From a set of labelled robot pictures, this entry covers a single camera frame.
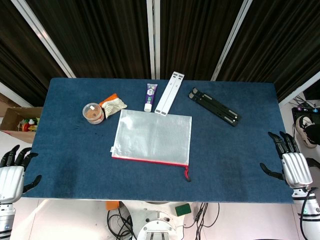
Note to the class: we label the clear round lidded container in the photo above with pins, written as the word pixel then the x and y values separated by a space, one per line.
pixel 93 113

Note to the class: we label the white frame post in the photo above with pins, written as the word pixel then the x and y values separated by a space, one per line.
pixel 153 37
pixel 42 37
pixel 231 40

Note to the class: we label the orange white snack packet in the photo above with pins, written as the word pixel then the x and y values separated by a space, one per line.
pixel 112 105

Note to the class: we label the white folding laptop stand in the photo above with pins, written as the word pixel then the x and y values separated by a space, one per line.
pixel 168 96

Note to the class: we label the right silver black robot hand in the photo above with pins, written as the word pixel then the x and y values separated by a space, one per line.
pixel 296 167

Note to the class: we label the black folding laptop stand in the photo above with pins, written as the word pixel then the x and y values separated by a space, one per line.
pixel 215 107

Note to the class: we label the orange block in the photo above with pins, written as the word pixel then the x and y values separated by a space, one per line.
pixel 112 205

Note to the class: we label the red yellow toy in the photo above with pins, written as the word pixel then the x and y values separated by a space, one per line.
pixel 27 126

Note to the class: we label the black curtain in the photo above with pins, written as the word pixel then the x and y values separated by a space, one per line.
pixel 100 37

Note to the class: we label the cardboard box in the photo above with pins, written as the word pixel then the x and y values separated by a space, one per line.
pixel 11 117

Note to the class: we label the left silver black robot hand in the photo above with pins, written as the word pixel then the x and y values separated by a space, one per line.
pixel 11 177

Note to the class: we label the purple white tube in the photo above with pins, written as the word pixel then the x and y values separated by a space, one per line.
pixel 150 96

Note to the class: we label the green block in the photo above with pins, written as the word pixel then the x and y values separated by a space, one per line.
pixel 182 209

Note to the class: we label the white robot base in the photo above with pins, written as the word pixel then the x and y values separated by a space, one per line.
pixel 155 222

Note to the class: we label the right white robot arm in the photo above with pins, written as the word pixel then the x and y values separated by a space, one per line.
pixel 311 212

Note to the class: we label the blue table mat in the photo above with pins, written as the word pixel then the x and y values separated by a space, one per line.
pixel 225 155

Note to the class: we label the black white sneaker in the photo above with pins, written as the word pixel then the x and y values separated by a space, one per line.
pixel 307 130

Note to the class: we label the silver mesh zipper pouch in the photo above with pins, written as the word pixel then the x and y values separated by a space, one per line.
pixel 152 137

